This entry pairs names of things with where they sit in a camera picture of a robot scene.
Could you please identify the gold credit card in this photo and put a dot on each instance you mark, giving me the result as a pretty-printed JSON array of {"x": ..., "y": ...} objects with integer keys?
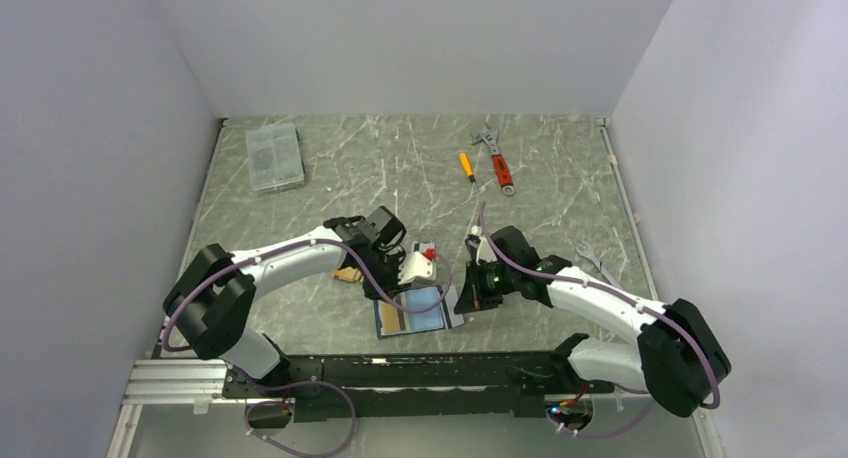
[{"x": 391, "y": 320}]

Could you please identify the red adjustable wrench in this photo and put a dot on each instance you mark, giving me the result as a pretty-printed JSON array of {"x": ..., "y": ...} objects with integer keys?
[{"x": 489, "y": 136}]

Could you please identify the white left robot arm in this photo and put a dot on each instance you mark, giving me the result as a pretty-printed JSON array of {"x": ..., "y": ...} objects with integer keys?
[{"x": 212, "y": 299}]

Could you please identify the clear plastic screw box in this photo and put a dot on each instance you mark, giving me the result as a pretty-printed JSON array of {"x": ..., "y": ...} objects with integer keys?
[{"x": 274, "y": 158}]

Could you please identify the silver open-end wrench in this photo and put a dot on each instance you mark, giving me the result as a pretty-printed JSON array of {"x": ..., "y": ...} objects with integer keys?
[{"x": 586, "y": 250}]

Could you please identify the gold card stack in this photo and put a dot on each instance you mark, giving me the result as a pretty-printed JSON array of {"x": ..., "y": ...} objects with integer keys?
[{"x": 348, "y": 275}]

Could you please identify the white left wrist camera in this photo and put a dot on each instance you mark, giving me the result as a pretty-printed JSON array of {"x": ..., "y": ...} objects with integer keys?
[{"x": 418, "y": 265}]

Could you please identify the black base frame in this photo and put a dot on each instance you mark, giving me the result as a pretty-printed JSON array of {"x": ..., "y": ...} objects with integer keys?
[{"x": 520, "y": 384}]

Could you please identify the orange screwdriver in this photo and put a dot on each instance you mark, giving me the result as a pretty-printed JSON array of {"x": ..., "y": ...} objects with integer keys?
[{"x": 468, "y": 170}]

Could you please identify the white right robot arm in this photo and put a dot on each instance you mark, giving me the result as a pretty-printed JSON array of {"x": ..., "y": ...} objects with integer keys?
[{"x": 665, "y": 350}]

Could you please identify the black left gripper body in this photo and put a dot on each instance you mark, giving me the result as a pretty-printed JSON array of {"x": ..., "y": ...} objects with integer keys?
[{"x": 386, "y": 269}]

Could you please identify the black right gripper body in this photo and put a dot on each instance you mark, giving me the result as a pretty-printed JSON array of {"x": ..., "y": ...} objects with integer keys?
[{"x": 489, "y": 283}]

